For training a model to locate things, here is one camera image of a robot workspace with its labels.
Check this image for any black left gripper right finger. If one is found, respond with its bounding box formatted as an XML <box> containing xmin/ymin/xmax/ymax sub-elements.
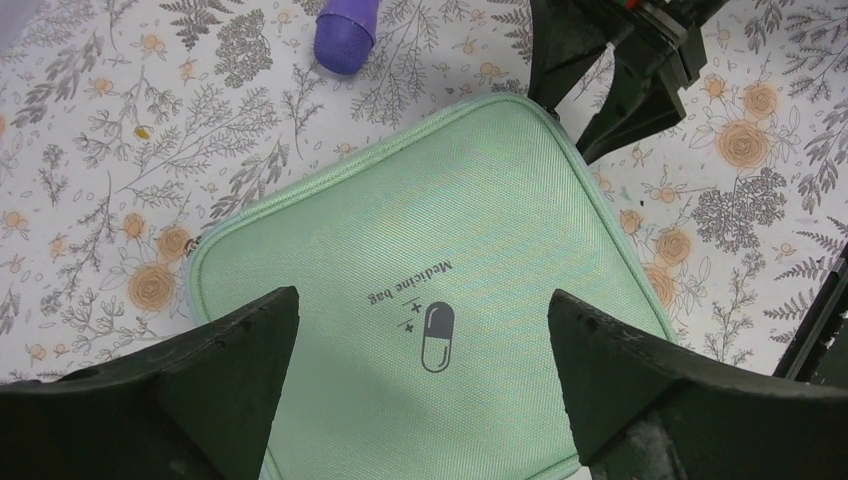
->
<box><xmin>548</xmin><ymin>289</ymin><xmax>847</xmax><ymax>479</ymax></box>

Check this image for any mint green medicine case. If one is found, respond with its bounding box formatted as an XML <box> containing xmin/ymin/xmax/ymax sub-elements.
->
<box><xmin>186</xmin><ymin>93</ymin><xmax>675</xmax><ymax>479</ymax></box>

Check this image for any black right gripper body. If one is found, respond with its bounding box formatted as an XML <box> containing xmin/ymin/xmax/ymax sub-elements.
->
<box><xmin>577</xmin><ymin>0</ymin><xmax>727</xmax><ymax>89</ymax></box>

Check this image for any black poker chip case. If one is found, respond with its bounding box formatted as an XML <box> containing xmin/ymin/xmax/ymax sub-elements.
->
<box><xmin>773</xmin><ymin>245</ymin><xmax>847</xmax><ymax>385</ymax></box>

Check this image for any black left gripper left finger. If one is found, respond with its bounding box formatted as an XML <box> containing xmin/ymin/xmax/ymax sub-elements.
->
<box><xmin>1</xmin><ymin>287</ymin><xmax>299</xmax><ymax>479</ymax></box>

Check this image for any purple cylindrical tube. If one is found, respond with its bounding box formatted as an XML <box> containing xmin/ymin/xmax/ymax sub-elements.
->
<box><xmin>313</xmin><ymin>0</ymin><xmax>380</xmax><ymax>76</ymax></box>

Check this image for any floral table mat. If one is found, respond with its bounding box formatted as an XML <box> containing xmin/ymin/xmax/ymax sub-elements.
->
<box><xmin>1</xmin><ymin>1</ymin><xmax>847</xmax><ymax>383</ymax></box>

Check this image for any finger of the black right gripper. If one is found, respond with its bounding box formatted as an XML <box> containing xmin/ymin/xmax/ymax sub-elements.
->
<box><xmin>577</xmin><ymin>53</ymin><xmax>685</xmax><ymax>164</ymax></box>
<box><xmin>527</xmin><ymin>0</ymin><xmax>629</xmax><ymax>111</ymax></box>

